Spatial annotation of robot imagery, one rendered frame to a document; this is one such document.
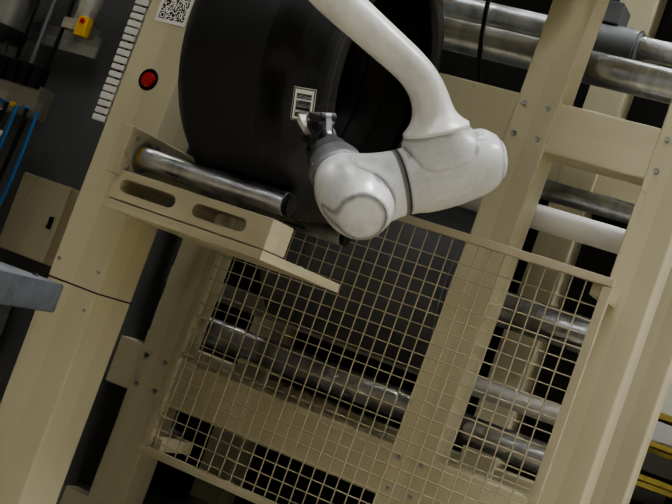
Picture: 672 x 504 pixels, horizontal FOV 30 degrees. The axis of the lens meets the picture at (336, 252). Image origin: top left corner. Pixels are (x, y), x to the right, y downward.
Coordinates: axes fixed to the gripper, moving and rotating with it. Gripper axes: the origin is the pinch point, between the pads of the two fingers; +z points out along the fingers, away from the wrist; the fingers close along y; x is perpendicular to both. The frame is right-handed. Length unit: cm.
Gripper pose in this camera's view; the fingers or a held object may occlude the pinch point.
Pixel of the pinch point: (309, 124)
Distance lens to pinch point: 217.8
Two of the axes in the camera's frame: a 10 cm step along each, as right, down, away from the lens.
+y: -1.1, 9.1, 4.0
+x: 9.7, 0.1, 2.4
